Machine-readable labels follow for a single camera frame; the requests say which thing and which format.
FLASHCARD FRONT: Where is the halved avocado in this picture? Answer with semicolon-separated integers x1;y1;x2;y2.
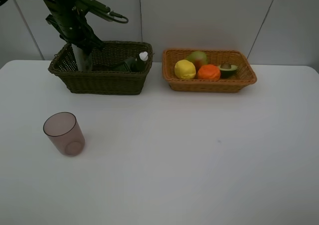
218;62;238;78

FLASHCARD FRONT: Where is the dark brown wicker basket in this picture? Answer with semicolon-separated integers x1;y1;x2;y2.
48;41;153;95

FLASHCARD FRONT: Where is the black pump bottle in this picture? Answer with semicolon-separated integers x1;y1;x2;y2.
111;57;146;73

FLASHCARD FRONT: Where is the orange wicker basket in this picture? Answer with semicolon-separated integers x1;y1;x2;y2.
162;48;257;93

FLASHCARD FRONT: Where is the pink bottle white cap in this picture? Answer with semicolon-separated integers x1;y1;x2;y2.
139;51;149;62

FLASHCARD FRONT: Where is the translucent pink plastic cup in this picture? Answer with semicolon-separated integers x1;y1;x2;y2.
43;112;85;157

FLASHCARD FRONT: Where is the orange tangerine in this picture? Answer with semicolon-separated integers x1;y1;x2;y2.
197;64;221;80

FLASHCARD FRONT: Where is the white bottle blue cap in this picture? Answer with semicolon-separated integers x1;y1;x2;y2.
72;44;93;72

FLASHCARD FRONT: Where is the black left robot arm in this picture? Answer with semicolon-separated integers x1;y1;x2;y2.
0;0;110;54

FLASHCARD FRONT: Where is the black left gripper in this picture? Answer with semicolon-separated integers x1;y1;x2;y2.
44;0;111;55

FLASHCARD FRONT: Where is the green pear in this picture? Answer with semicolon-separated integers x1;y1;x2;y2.
186;51;208;71

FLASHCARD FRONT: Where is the yellow lemon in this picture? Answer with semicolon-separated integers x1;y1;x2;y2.
174;60;196;80

